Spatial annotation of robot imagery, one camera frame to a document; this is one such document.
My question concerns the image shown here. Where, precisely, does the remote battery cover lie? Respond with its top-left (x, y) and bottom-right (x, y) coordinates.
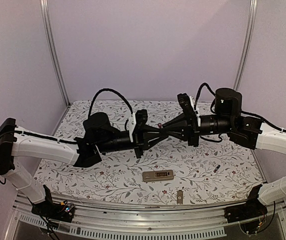
top-left (176, 190), bottom-right (184, 205)

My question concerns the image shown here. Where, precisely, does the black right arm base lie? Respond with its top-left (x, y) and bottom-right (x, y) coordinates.
top-left (224, 184), bottom-right (268, 235)

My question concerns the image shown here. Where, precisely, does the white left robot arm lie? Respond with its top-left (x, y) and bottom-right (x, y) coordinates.
top-left (0, 109), bottom-right (168, 217)

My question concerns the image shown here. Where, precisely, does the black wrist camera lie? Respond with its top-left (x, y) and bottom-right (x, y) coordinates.
top-left (83, 112), bottom-right (121, 144)
top-left (214, 87), bottom-right (242, 117)

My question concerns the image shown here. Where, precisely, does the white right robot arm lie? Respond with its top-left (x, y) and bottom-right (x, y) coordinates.
top-left (159, 134), bottom-right (286, 205)

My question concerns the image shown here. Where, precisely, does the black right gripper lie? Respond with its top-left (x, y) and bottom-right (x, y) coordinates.
top-left (159, 112), bottom-right (233, 148)

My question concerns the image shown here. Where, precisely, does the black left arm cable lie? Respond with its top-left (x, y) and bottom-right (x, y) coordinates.
top-left (89, 87), bottom-right (135, 117)

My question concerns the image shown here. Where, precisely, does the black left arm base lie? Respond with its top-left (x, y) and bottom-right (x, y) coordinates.
top-left (31, 185), bottom-right (75, 223)

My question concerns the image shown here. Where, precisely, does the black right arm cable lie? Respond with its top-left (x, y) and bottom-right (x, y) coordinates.
top-left (194, 82), bottom-right (216, 103)

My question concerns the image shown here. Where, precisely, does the aluminium frame post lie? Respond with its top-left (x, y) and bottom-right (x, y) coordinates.
top-left (233, 0), bottom-right (258, 91)
top-left (39, 0), bottom-right (71, 107)

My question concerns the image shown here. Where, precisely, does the right aluminium frame post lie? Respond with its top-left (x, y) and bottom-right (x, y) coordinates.
top-left (233, 0), bottom-right (258, 91)

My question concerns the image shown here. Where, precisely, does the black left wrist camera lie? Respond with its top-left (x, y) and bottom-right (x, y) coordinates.
top-left (83, 112), bottom-right (121, 144)

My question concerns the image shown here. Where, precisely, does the white remote control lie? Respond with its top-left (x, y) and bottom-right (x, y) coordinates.
top-left (142, 170), bottom-right (174, 182)

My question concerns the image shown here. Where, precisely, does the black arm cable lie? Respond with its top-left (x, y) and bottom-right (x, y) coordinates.
top-left (194, 82), bottom-right (216, 103)
top-left (89, 87), bottom-right (135, 117)

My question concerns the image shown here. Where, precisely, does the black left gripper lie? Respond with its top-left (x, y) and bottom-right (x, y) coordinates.
top-left (97, 126), bottom-right (169, 160)

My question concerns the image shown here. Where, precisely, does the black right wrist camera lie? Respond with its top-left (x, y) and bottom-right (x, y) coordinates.
top-left (214, 87), bottom-right (242, 117)

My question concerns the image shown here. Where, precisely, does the left aluminium frame post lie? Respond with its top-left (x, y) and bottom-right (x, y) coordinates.
top-left (39, 0), bottom-right (71, 107)

